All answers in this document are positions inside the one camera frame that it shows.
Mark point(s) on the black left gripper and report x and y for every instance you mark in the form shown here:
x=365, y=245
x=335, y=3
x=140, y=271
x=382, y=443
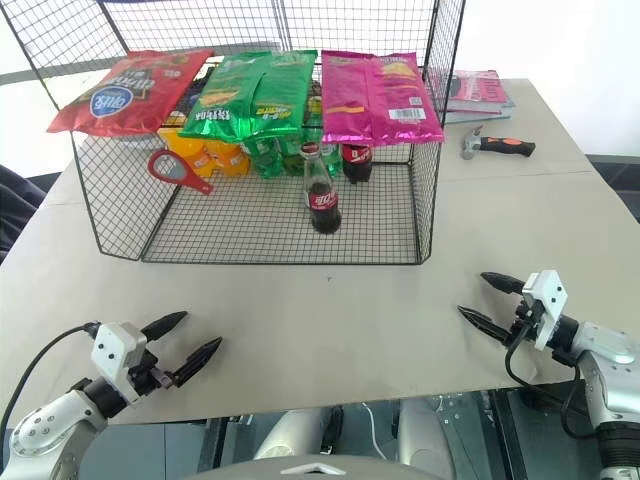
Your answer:
x=147, y=374

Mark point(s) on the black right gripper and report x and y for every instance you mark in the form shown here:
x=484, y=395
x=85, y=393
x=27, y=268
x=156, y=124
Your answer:
x=525, y=320

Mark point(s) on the red bottle opener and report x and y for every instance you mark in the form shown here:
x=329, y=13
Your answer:
x=172, y=172

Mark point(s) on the small plastic cola bottle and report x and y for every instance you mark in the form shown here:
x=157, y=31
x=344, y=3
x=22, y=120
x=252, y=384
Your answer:
x=357, y=162

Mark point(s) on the glass cola bottle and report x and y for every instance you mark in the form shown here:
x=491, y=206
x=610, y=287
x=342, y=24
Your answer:
x=324, y=200

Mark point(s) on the green soda bottle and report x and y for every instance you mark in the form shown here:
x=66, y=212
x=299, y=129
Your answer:
x=295, y=157
x=265, y=157

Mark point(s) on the silver robot left leg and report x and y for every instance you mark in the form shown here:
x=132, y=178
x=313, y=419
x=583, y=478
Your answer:
x=290, y=432

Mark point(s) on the silver robot leg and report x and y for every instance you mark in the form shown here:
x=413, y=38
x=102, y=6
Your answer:
x=422, y=435
x=290, y=432

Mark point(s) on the silver robot right leg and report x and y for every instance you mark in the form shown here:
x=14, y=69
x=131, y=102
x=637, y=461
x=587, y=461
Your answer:
x=422, y=435

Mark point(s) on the grey blue book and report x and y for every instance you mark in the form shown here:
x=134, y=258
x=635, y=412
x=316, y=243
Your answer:
x=475, y=117

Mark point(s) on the grey robot torso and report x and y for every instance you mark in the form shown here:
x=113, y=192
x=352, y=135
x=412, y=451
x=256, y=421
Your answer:
x=315, y=470

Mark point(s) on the dark rounded object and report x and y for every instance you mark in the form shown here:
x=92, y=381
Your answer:
x=17, y=210

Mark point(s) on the red cover book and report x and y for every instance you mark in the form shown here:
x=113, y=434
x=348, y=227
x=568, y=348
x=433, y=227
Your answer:
x=477, y=90

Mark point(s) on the pink chip bag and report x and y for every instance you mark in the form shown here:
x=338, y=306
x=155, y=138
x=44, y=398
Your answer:
x=375, y=100

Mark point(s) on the black yellow snack bag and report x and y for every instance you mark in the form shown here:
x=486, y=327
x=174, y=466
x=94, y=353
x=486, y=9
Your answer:
x=187, y=102

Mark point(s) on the green chip bag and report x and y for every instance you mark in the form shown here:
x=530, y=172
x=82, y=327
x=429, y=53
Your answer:
x=250, y=95

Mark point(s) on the red chip bag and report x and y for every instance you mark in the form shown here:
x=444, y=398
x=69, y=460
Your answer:
x=130, y=90

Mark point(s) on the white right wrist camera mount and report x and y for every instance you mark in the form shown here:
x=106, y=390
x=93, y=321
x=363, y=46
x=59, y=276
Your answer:
x=547, y=305

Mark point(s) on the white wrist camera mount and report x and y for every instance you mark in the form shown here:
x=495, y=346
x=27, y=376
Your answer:
x=115, y=350
x=547, y=305

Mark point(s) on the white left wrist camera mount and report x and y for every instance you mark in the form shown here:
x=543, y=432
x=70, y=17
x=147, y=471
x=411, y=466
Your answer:
x=115, y=350

